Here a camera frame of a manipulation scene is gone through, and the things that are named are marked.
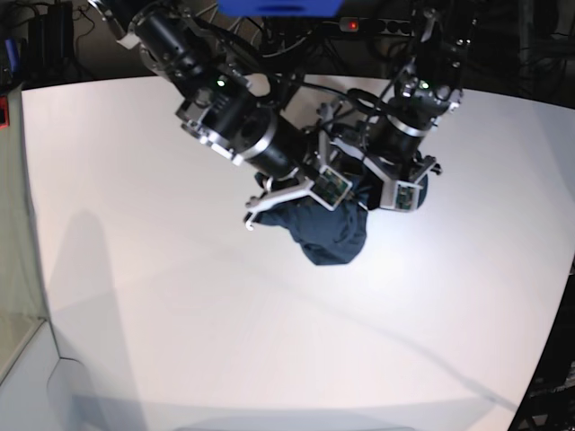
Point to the black power strip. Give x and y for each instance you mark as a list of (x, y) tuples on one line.
[(372, 27)]

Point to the blue object at left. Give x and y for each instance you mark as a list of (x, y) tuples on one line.
[(13, 55)]

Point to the dark blue t-shirt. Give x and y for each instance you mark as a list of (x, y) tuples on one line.
[(326, 237)]

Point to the red clamp at table edge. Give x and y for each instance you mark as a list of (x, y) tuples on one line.
[(4, 113)]

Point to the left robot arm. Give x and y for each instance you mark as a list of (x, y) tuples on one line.
[(427, 83)]

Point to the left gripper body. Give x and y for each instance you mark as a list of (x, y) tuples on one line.
[(386, 186)]

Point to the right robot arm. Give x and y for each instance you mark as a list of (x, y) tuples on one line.
[(220, 110)]

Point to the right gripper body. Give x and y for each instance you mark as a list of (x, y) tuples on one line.
[(296, 163)]

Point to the blue box at top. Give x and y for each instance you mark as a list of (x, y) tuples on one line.
[(280, 8)]

